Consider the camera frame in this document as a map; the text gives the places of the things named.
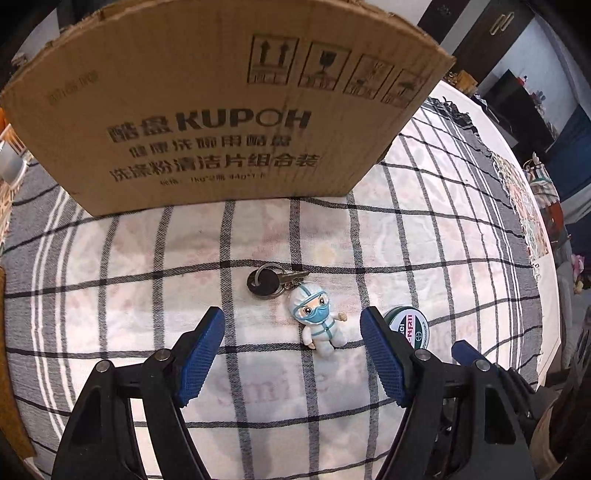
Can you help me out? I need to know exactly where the woven straw box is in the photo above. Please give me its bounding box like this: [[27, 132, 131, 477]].
[[0, 269, 36, 460]]

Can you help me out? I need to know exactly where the silver metal cup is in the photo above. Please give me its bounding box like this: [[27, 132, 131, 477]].
[[0, 141, 26, 189]]

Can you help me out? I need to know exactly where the white fruit basket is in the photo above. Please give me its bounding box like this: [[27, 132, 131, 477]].
[[0, 124, 34, 244]]

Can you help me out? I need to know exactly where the plaid tablecloth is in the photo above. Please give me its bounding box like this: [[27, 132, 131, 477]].
[[1, 99, 545, 479]]

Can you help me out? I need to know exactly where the brown cardboard box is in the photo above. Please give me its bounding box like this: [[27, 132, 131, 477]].
[[1, 1, 455, 216]]

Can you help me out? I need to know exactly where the black key with ring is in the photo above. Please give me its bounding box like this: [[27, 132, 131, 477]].
[[246, 263, 310, 299]]

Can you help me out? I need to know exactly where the black television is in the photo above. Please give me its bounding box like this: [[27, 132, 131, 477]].
[[484, 70, 559, 165]]

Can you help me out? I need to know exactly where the astronaut medic figurine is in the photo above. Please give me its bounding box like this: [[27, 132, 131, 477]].
[[287, 282, 348, 358]]

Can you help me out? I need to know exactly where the green round tin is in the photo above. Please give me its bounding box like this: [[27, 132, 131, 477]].
[[385, 305, 430, 349]]

